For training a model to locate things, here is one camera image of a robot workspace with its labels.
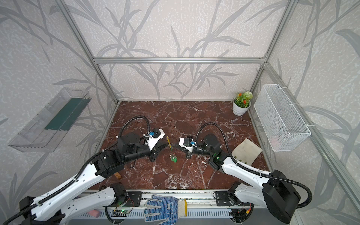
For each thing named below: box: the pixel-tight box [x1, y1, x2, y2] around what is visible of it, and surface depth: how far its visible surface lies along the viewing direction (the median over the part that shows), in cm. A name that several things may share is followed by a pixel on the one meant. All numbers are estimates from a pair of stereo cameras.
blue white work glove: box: [143, 194, 188, 225], surface depth 72 cm
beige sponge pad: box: [231, 137, 263, 166], surface depth 94 cm
